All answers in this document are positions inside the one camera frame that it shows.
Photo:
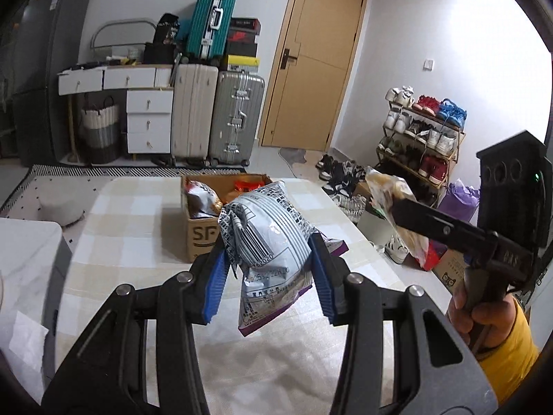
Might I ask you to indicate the woven laundry basket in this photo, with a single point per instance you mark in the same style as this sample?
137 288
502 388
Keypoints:
101 131

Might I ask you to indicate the teal suitcase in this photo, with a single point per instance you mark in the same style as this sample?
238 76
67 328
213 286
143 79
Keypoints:
209 28

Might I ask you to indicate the brown cardboard box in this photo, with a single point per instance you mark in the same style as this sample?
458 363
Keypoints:
201 233

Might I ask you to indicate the wooden door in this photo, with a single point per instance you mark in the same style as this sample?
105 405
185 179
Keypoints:
310 72

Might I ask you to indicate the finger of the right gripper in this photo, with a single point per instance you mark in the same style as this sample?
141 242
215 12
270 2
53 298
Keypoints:
429 222

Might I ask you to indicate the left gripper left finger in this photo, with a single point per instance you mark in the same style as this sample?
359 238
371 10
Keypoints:
137 355

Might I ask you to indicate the dark grey refrigerator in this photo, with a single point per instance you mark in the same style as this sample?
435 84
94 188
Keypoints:
47 42

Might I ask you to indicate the yellow black shoe box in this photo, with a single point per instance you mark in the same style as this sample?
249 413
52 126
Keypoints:
242 63

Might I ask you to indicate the grey purple snack bag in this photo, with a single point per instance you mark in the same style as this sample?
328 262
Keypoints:
266 238

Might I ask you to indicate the black bag on desk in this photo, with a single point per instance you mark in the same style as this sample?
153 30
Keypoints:
162 49

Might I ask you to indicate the white drawer desk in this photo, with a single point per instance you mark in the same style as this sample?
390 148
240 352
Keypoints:
144 94

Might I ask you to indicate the beige suitcase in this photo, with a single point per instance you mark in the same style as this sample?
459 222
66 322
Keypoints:
192 110

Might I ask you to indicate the white red noodle bag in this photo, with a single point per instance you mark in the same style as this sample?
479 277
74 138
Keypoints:
202 201

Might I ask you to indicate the small door mat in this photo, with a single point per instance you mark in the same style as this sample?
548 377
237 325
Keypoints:
293 155

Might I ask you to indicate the grey aluminium suitcase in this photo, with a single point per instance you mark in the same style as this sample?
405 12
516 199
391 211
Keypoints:
236 113

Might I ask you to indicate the black red shoe box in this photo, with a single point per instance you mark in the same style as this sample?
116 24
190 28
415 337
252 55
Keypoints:
242 36

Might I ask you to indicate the right hand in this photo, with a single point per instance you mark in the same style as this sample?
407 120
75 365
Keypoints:
499 317

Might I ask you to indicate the shoe rack with shoes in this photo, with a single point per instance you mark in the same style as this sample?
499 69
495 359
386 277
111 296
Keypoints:
421 136

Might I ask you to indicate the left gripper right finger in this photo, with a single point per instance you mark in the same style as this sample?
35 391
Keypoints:
402 356

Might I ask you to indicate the patterned floor rug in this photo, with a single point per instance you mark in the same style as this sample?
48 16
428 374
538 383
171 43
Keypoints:
84 184

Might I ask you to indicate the large red snack bag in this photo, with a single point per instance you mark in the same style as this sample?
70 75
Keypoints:
247 186

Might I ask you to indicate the grey floor cushion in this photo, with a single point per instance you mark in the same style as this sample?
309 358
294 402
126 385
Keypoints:
58 203

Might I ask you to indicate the clear biscuit packet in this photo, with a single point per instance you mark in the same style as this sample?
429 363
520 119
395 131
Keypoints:
384 189

